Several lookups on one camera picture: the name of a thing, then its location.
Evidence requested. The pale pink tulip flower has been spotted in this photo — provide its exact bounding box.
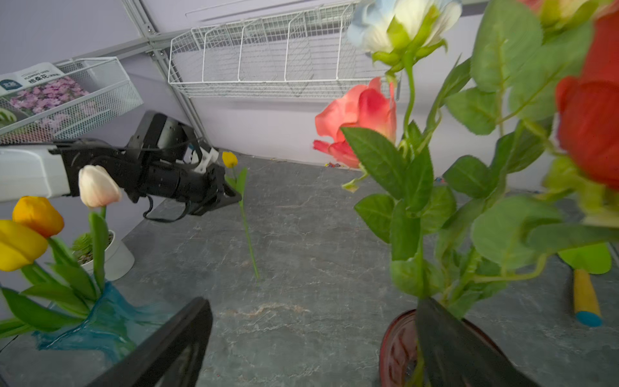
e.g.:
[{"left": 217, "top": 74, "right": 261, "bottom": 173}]
[{"left": 78, "top": 165, "right": 122, "bottom": 291}]

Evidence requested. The white wire wall shelf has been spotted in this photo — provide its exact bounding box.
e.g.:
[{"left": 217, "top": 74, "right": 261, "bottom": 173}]
[{"left": 168, "top": 3, "right": 388, "bottom": 101}]

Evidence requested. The blue glass vase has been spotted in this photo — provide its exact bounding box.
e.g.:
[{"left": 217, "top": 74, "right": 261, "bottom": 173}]
[{"left": 33, "top": 282, "right": 173, "bottom": 364}]

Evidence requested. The green leaf garden trowel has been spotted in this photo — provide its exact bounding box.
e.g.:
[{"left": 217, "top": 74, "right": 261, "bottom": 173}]
[{"left": 558, "top": 243, "right": 612, "bottom": 327}]

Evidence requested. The small potted green plant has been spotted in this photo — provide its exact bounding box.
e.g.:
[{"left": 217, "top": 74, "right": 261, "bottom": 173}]
[{"left": 69, "top": 229, "right": 136, "bottom": 282}]

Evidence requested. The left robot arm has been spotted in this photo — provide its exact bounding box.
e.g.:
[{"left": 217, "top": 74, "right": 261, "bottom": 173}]
[{"left": 1, "top": 140, "right": 242, "bottom": 216}]

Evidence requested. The white rose flower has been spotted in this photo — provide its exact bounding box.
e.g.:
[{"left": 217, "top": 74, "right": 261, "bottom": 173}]
[{"left": 347, "top": 0, "right": 463, "bottom": 126}]

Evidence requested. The dark red glass vase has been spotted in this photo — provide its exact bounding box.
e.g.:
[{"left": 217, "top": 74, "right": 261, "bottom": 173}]
[{"left": 379, "top": 310, "right": 507, "bottom": 386}]

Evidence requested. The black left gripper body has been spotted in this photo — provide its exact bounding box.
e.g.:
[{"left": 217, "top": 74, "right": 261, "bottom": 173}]
[{"left": 140, "top": 164, "right": 242, "bottom": 217}]

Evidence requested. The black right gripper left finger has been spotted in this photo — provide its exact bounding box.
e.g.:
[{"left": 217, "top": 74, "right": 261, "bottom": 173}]
[{"left": 90, "top": 297, "right": 213, "bottom": 387}]

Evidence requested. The small pink rose flower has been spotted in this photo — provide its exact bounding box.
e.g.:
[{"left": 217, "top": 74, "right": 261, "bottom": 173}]
[{"left": 313, "top": 77, "right": 397, "bottom": 169}]

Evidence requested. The flower seed packet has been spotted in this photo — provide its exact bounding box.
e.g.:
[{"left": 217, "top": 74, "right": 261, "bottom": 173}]
[{"left": 1, "top": 62, "right": 89, "bottom": 127}]

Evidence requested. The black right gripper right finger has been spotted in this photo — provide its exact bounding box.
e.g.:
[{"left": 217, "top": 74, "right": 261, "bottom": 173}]
[{"left": 416, "top": 298, "right": 537, "bottom": 386}]

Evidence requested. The white wire side basket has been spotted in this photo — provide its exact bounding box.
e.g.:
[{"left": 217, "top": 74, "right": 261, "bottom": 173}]
[{"left": 1, "top": 57, "right": 143, "bottom": 145}]

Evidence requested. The orange tulip flower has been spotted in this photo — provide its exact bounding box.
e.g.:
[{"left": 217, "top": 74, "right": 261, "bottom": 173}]
[{"left": 12, "top": 196, "right": 64, "bottom": 239}]

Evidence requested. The red rose flower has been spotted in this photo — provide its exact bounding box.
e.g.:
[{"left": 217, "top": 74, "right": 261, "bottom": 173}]
[{"left": 519, "top": 9, "right": 619, "bottom": 228}]

